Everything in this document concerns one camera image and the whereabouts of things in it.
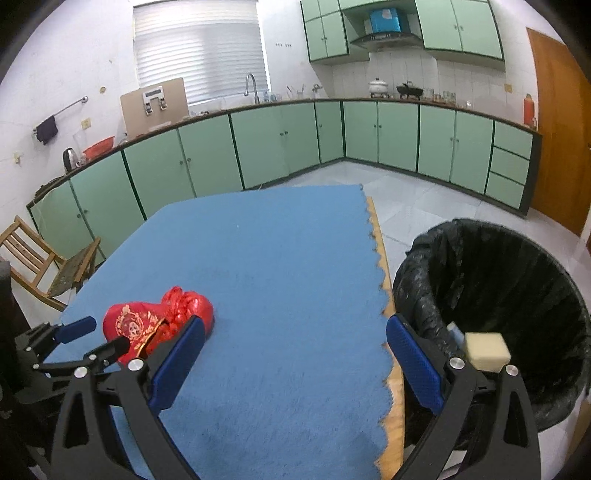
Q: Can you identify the green wall cabinet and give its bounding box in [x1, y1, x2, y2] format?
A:
[300, 0, 370, 65]
[414, 0, 506, 70]

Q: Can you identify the yellow foam sponge block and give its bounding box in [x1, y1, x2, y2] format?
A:
[464, 332, 512, 371]

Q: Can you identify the brown cardboard sheet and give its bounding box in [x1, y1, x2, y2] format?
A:
[120, 78, 190, 134]

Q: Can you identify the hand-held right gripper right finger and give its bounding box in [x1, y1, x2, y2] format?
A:
[386, 314, 542, 480]

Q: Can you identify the white window blind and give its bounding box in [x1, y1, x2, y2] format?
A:
[133, 0, 269, 103]

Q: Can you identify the orange wooden door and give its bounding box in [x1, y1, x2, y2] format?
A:
[526, 28, 591, 238]

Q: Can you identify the wooden chair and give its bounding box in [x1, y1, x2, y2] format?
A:
[0, 216, 102, 312]

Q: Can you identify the blue box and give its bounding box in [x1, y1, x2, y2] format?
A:
[369, 9, 402, 34]

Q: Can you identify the green base cabinet run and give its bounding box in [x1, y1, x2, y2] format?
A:
[27, 98, 543, 268]

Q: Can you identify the dark hanging towel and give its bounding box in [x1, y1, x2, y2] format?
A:
[36, 115, 59, 145]

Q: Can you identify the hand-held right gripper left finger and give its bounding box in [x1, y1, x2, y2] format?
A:
[50, 315, 205, 480]

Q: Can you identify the metal towel rail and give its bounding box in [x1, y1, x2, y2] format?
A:
[32, 96, 88, 134]

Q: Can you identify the black lined trash bin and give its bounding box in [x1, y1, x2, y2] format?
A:
[392, 218, 580, 450]

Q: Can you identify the steel range hood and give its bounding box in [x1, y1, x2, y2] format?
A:
[348, 30, 423, 51]

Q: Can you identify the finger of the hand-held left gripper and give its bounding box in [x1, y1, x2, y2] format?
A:
[39, 336, 131, 376]
[18, 316, 97, 361]

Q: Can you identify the blue foam mat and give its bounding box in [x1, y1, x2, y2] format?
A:
[46, 185, 400, 480]

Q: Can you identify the red plastic basin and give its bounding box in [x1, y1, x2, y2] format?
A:
[83, 136, 115, 160]

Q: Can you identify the red printed gift pouch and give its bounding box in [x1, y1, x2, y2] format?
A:
[102, 302, 168, 365]

